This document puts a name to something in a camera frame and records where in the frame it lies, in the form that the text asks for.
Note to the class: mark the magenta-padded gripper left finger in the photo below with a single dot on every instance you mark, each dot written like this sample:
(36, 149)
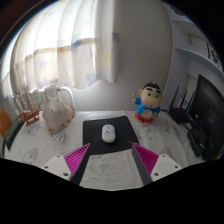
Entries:
(58, 165)

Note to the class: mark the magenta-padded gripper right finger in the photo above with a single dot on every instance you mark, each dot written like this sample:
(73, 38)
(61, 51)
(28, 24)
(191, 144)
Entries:
(163, 165)

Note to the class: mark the white cartoon-print computer mouse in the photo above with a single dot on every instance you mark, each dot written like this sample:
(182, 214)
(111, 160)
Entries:
(108, 133)

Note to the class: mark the black mouse pad green lines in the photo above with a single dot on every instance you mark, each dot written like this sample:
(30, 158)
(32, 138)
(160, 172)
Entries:
(93, 133)

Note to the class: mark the black box device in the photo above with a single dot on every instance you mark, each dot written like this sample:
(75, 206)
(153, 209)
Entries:
(197, 140)

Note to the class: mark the large white conch shell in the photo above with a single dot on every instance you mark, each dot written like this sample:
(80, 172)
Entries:
(58, 115)

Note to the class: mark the white printed tablecloth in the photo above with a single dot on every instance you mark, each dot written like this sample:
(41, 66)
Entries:
(110, 166)

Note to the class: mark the black router with antennas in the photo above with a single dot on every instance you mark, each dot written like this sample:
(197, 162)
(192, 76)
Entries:
(180, 115)

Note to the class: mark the wooden model sailing ship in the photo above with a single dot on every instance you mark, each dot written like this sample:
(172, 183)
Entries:
(30, 116)

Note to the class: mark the black keyboard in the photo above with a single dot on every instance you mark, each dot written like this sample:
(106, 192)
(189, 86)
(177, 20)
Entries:
(12, 131)

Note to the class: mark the cartoon boy figurine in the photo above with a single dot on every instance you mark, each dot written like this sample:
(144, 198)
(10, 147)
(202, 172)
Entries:
(148, 100)

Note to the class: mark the orange wooden chair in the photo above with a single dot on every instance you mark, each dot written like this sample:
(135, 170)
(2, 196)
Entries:
(4, 121)

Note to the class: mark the black monitor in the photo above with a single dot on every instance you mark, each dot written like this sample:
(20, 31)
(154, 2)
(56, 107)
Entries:
(210, 106)

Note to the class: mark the white star-print curtain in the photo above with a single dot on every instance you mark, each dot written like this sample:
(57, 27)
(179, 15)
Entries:
(66, 43)

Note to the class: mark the white wall shelf unit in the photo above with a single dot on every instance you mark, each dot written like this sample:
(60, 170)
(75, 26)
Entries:
(196, 55)

